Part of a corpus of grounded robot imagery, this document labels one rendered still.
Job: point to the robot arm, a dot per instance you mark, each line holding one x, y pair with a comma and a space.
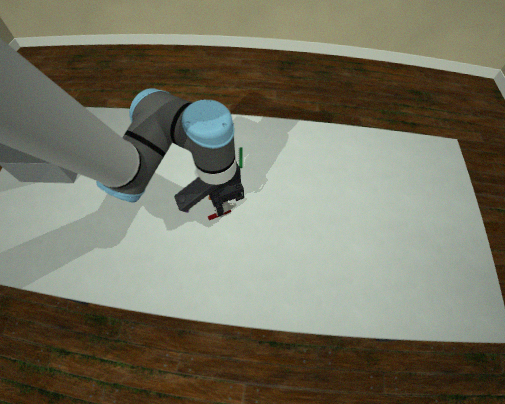
39, 118

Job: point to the dark red rod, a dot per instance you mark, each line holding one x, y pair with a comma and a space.
213, 216

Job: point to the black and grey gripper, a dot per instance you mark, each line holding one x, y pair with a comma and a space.
232, 187

